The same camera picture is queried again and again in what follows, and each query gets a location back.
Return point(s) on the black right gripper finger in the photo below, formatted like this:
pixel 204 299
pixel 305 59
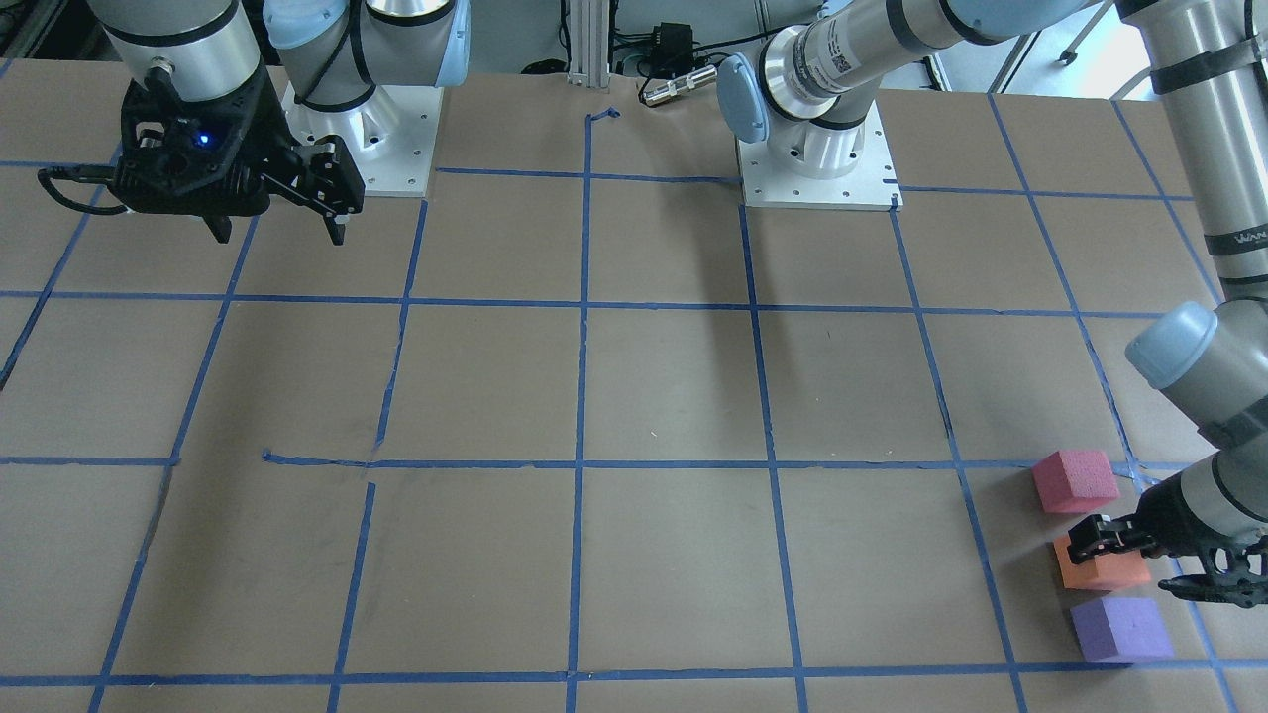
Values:
pixel 221 227
pixel 323 178

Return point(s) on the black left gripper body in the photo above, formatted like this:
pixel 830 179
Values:
pixel 1176 514

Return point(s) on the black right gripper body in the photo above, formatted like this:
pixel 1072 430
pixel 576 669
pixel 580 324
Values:
pixel 265 132

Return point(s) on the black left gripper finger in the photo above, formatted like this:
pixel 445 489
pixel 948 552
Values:
pixel 1097 536

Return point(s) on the orange foam block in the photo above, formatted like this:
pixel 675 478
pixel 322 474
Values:
pixel 1108 573

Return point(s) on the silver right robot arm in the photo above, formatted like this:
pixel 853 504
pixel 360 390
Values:
pixel 334 53

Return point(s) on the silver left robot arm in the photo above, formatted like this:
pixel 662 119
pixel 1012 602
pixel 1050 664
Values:
pixel 1148 222

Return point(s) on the pink foam block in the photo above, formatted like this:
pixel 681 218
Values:
pixel 1075 481

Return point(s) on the purple foam block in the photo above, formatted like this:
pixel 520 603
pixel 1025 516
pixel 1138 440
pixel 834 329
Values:
pixel 1121 630

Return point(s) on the brown paper table cover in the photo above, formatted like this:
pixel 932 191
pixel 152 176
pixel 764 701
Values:
pixel 579 430

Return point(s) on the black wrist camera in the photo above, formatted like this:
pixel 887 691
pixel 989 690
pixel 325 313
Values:
pixel 166 164
pixel 1230 575

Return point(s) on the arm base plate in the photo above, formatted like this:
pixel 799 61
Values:
pixel 804 166
pixel 392 137

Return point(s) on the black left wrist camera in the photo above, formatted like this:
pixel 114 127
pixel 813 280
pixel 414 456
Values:
pixel 1230 575

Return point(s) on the aluminium frame post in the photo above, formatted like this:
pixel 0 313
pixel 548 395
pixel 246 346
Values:
pixel 588 40

